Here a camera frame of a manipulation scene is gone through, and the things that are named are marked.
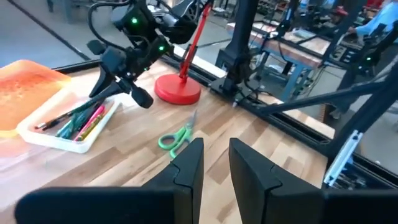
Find silver aluminium bracket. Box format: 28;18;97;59
323;129;364;187

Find table with grey-blue legs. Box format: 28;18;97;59
226;21;332;103

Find dark green pen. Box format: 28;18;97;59
72;98;108;116

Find red desk lamp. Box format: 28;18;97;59
154;0;215;106

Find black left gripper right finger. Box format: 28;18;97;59
229;138;398;224

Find black aluminium table frame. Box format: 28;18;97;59
51;46;398;190

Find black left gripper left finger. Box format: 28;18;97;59
14;138;205;224

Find yellow marker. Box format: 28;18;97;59
76;112;106;142

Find pink pen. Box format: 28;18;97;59
73;104;106;141

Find black pen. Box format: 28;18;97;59
33;111;74;131

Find clear box with orange lid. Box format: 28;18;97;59
0;58;121;155

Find green handled scissors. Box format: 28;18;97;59
157;110;198;159

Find person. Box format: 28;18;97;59
348;0;398;43

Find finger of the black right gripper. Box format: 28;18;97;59
89;65;113;99
93;80;131;101

